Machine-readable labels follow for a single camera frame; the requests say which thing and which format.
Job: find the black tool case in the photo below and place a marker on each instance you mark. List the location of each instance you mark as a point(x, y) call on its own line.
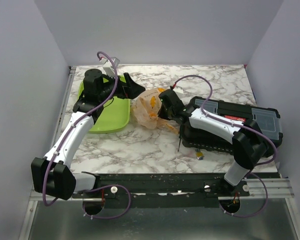
point(268, 120)

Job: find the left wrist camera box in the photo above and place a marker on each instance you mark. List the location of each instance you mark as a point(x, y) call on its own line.
point(108, 67)

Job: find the green plastic tray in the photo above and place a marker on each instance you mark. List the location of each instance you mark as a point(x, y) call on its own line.
point(114, 117)

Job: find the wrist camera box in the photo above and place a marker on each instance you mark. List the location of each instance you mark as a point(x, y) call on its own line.
point(108, 67)
point(178, 90)

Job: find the aluminium extrusion rail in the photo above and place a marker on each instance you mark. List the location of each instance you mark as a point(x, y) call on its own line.
point(277, 188)

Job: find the orange printed plastic bag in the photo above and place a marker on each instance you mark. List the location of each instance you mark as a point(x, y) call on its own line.
point(146, 110)

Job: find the small green screwdriver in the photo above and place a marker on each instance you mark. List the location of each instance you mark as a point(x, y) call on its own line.
point(179, 143)

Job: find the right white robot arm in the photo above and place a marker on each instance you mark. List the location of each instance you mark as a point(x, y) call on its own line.
point(249, 144)

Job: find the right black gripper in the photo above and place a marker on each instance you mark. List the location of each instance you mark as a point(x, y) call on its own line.
point(161, 114)

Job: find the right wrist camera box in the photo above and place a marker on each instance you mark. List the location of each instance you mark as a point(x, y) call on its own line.
point(178, 90)

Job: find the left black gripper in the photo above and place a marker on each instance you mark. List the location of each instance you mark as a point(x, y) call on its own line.
point(130, 90)

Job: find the small yellow blue connector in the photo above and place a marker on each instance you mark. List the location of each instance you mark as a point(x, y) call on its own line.
point(199, 154)

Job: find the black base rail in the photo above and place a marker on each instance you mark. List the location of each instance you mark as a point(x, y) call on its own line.
point(163, 190)

